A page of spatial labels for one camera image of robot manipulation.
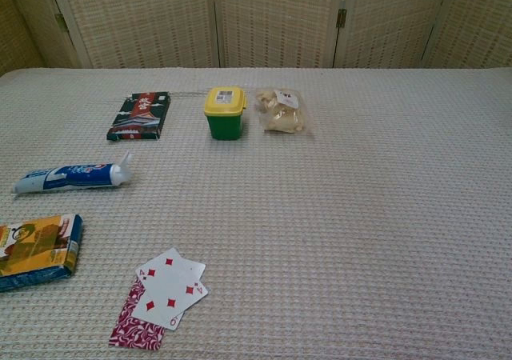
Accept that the six of diamonds playing card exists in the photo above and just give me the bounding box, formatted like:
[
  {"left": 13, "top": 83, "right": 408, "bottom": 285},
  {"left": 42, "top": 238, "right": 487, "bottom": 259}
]
[{"left": 158, "top": 247, "right": 207, "bottom": 331}]

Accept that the beige woven tablecloth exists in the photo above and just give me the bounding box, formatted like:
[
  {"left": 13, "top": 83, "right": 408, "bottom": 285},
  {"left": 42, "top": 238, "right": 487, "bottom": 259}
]
[{"left": 0, "top": 66, "right": 512, "bottom": 360}]

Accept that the blue white toothpaste tube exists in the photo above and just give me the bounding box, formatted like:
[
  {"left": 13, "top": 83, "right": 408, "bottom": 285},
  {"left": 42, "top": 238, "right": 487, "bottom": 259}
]
[{"left": 10, "top": 150, "right": 134, "bottom": 195}]

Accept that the clear bag of beige snacks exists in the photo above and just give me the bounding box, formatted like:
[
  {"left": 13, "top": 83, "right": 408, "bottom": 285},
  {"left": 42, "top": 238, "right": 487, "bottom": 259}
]
[{"left": 255, "top": 87, "right": 311, "bottom": 134}]

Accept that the red patterned back playing card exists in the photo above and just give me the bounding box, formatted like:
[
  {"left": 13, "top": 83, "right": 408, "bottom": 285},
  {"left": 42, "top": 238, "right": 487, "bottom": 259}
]
[{"left": 108, "top": 275, "right": 166, "bottom": 353}]

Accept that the green tub with yellow lid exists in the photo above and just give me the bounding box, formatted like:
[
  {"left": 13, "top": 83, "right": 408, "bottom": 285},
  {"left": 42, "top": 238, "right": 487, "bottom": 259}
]
[{"left": 203, "top": 86, "right": 248, "bottom": 141}]

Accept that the four of diamonds playing card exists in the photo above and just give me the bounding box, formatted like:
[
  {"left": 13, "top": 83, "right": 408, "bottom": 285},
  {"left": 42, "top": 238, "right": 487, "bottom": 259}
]
[{"left": 134, "top": 266, "right": 210, "bottom": 326}]

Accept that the blue and yellow carton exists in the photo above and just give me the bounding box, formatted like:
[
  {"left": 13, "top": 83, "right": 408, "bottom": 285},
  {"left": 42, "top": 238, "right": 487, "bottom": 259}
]
[{"left": 0, "top": 214, "right": 84, "bottom": 293}]

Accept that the dark box with red building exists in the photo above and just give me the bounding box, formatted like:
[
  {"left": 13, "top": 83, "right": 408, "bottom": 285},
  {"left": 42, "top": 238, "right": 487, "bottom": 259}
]
[{"left": 106, "top": 90, "right": 170, "bottom": 142}]

